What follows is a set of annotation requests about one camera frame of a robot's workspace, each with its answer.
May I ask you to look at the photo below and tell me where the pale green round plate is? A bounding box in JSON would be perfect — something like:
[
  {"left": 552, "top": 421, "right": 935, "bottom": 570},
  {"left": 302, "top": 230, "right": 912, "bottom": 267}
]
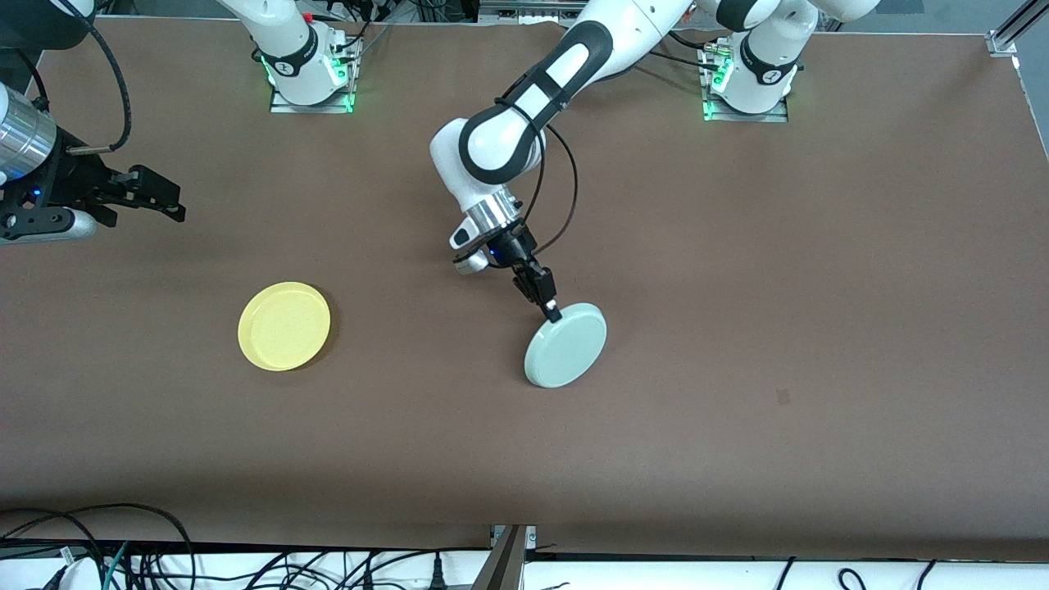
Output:
[{"left": 524, "top": 302, "right": 608, "bottom": 388}]

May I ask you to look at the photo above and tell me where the yellow round plate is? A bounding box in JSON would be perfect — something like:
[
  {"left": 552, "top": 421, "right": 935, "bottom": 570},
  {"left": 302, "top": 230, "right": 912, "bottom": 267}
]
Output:
[{"left": 238, "top": 281, "right": 332, "bottom": 372}]

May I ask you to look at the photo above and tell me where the aluminium profile beam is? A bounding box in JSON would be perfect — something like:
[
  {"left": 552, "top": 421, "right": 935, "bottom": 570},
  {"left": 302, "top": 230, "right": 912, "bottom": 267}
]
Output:
[{"left": 471, "top": 524, "right": 538, "bottom": 590}]

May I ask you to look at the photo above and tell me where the white lower shelf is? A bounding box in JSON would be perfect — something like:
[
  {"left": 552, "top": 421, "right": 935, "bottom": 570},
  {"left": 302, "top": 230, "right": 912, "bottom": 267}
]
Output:
[{"left": 0, "top": 545, "right": 1049, "bottom": 590}]

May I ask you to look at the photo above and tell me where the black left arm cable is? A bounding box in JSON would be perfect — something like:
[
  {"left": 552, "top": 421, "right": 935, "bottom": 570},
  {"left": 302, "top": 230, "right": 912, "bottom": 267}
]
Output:
[{"left": 496, "top": 78, "right": 579, "bottom": 256}]

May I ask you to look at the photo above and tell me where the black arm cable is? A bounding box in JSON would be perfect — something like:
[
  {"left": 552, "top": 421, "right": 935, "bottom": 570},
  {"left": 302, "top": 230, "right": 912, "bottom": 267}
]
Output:
[
  {"left": 496, "top": 78, "right": 579, "bottom": 256},
  {"left": 66, "top": 8, "right": 134, "bottom": 155}
]

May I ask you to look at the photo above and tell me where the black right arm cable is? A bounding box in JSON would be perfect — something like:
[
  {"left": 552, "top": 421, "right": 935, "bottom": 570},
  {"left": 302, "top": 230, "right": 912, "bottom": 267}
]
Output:
[{"left": 66, "top": 8, "right": 134, "bottom": 155}]

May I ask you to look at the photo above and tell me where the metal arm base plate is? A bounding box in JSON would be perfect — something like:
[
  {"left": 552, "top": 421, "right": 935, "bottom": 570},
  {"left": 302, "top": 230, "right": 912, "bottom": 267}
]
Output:
[
  {"left": 269, "top": 37, "right": 356, "bottom": 115},
  {"left": 702, "top": 45, "right": 790, "bottom": 124}
]

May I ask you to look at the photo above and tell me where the black cable across table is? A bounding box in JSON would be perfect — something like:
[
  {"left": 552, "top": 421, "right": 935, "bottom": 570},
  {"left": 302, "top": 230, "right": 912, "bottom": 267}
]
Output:
[{"left": 650, "top": 45, "right": 726, "bottom": 71}]

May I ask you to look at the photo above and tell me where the long black looping cable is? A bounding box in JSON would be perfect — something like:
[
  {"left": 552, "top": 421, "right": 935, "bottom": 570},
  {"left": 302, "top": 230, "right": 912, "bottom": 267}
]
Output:
[{"left": 0, "top": 502, "right": 196, "bottom": 590}]

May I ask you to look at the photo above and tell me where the green cable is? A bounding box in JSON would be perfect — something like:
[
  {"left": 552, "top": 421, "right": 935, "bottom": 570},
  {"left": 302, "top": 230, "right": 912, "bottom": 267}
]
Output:
[{"left": 102, "top": 541, "right": 130, "bottom": 590}]

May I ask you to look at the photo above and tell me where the aluminium frame corner post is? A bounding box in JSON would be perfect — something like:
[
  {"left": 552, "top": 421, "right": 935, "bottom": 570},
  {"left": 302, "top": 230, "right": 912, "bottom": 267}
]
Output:
[{"left": 988, "top": 0, "right": 1049, "bottom": 57}]

